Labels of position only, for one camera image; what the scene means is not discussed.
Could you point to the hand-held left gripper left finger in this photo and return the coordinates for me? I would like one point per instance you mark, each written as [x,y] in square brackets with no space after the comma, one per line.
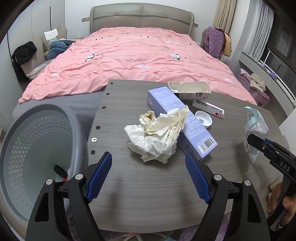
[99,176]

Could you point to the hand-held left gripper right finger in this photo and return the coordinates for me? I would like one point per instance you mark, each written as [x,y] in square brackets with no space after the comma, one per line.
[196,176]

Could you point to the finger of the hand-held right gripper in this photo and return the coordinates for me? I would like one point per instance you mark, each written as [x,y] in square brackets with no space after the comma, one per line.
[269,141]
[259,143]

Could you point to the light blue wipe packet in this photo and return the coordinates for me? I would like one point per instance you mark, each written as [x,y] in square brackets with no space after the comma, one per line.
[254,125]

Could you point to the white paper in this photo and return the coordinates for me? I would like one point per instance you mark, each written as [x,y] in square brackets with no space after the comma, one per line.
[152,141]

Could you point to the white round lid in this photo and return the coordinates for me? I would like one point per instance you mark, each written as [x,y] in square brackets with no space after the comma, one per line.
[203,119]

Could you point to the white playing card box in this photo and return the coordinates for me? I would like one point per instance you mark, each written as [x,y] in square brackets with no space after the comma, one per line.
[208,107]

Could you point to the grey perforated plastic basket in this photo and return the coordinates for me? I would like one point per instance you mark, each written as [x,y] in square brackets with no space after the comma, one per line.
[34,150]

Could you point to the light purple carton box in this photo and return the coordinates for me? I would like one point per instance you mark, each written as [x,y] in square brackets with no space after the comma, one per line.
[161,97]

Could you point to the torn white cardboard carton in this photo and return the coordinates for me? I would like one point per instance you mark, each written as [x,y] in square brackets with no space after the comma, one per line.
[192,89]

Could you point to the person's right hand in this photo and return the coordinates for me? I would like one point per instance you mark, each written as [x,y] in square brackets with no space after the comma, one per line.
[274,199]

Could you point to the pink storage box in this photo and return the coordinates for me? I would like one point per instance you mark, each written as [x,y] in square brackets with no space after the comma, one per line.
[259,97]

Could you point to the grey window ledge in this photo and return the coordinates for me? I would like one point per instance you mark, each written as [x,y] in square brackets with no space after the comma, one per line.
[277,88]

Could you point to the beige cloth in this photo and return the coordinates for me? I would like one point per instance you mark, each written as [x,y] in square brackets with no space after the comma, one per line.
[257,82]

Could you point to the dark window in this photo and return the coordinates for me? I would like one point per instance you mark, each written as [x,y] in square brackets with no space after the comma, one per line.
[284,39]

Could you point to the yellow garment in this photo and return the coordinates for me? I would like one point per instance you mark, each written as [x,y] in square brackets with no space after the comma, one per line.
[227,44]

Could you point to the white sheer curtain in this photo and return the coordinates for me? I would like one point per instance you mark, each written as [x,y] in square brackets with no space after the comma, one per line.
[259,32]

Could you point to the purple plush garment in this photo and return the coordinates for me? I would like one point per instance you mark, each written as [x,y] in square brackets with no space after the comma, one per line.
[215,40]

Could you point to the pink printed duvet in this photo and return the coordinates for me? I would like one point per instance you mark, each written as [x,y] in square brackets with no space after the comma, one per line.
[138,58]

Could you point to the beige armchair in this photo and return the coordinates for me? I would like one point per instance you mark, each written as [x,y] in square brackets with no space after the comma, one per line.
[38,60]
[62,32]

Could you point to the beige curtain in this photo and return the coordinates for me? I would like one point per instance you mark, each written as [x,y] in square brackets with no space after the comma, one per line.
[225,14]

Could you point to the blue plush blanket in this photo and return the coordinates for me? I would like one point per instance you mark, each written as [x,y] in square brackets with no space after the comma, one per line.
[57,46]

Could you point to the black clothes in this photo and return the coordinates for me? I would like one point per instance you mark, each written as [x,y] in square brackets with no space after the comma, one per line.
[24,52]

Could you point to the white towel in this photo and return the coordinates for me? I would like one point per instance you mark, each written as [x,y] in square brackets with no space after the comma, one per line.
[50,34]

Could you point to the bed with grey headboard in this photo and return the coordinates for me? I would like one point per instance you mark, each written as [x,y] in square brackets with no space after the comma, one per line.
[138,18]

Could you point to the white wardrobe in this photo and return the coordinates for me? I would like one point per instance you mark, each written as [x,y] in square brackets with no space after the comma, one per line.
[34,18]

